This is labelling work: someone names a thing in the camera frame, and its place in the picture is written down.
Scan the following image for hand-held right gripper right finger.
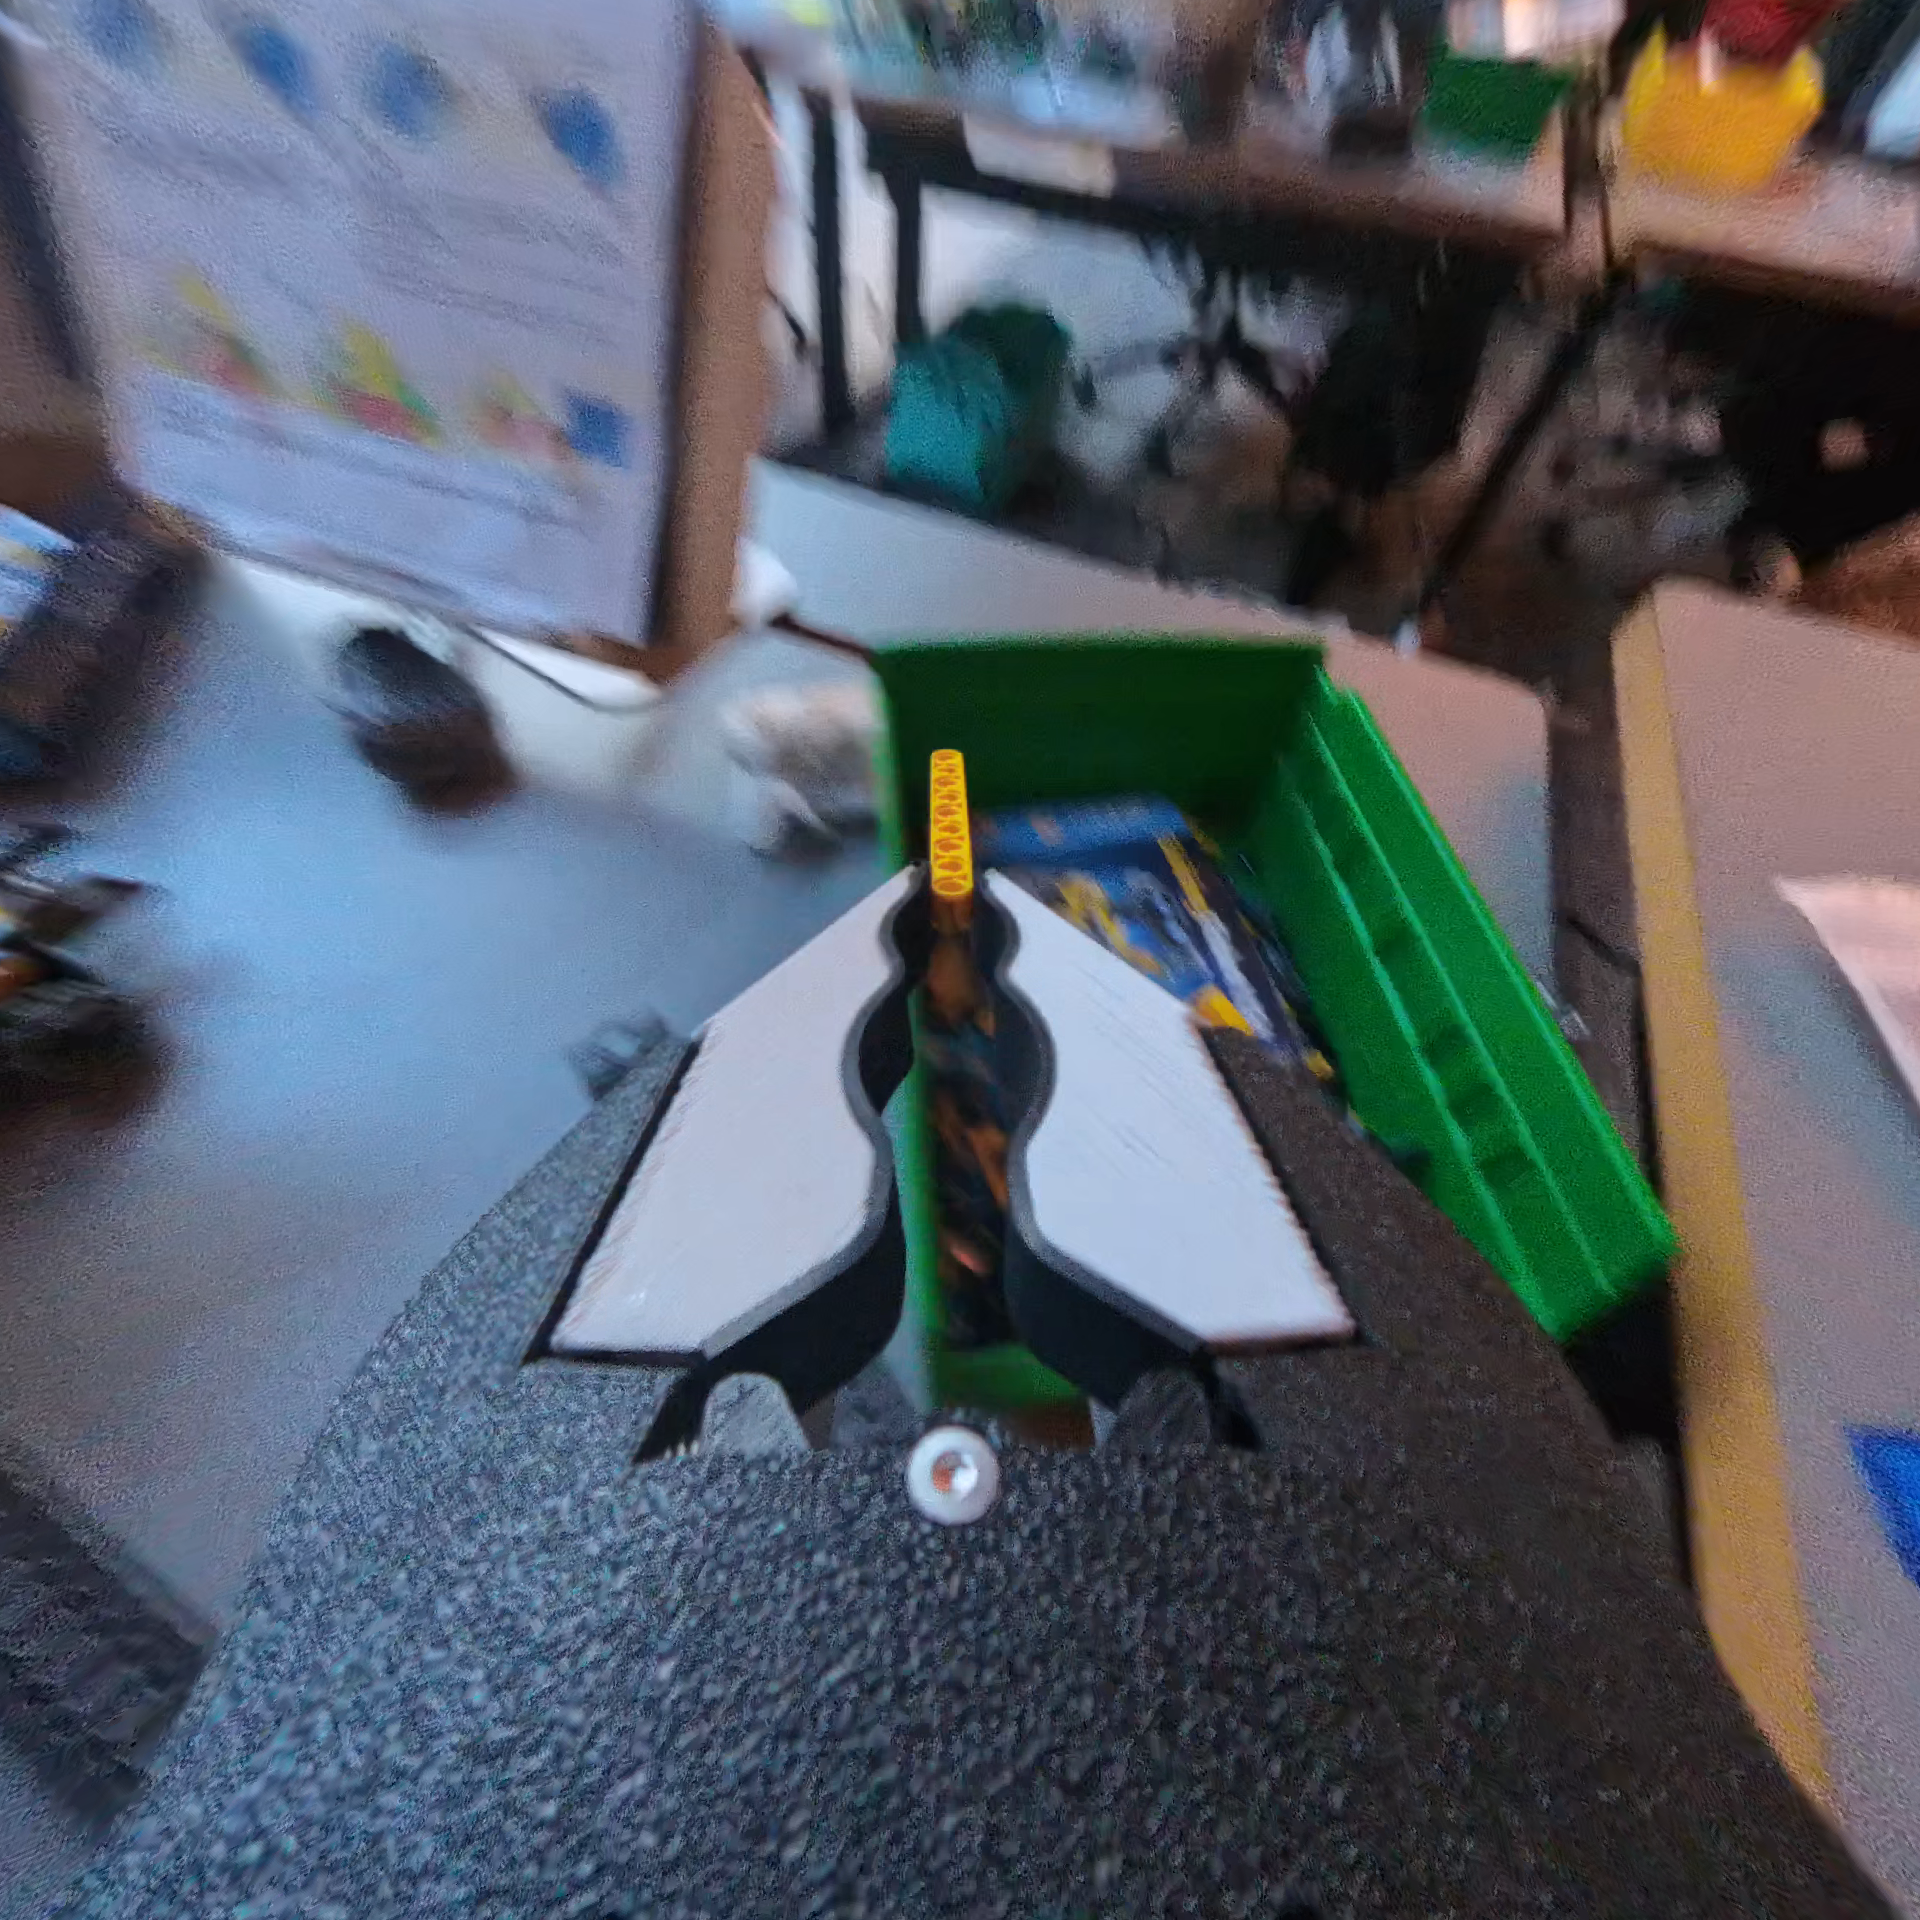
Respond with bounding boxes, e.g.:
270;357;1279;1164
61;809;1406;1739
983;872;1355;1412

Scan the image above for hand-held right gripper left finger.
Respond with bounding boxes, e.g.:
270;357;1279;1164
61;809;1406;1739
547;867;928;1412

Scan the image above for green plastic bin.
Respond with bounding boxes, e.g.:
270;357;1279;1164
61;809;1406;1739
870;633;1679;1414

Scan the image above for short yellow perforated beam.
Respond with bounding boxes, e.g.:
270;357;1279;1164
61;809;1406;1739
928;747;981;902

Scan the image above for yellow black toy car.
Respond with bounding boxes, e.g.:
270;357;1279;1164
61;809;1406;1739
0;824;155;1086

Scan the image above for adjacent grey desk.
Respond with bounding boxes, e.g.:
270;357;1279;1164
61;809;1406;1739
1610;584;1920;1920

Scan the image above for grey track strip right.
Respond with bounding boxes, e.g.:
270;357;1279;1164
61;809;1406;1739
573;1009;680;1100

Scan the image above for pile of small building pieces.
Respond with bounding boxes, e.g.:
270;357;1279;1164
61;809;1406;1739
912;901;1056;1340

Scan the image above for robot kit instruction booklet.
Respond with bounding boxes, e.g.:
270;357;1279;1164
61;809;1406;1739
975;801;1339;1086

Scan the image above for crumpled white tissue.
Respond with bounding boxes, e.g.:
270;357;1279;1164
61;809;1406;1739
718;678;889;859

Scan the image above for grey building block assembly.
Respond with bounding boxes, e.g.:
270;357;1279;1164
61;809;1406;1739
327;620;514;816

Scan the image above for flat grey track strip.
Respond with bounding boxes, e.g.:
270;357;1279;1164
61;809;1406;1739
0;1446;215;1820

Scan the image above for teal box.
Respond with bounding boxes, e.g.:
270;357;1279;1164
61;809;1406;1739
881;304;1075;515

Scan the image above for instruction sheet on stand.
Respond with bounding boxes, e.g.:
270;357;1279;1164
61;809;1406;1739
0;0;779;712

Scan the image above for printed instruction sheet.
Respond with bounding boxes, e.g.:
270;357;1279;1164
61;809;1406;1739
29;0;694;642

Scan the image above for long wooden workbench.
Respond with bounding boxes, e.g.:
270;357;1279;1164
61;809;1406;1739
794;66;1920;308

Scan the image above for small green bin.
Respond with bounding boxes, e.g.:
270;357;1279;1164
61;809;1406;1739
1422;42;1571;162

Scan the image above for yellow storage bin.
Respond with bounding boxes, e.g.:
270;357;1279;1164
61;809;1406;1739
1615;28;1825;193

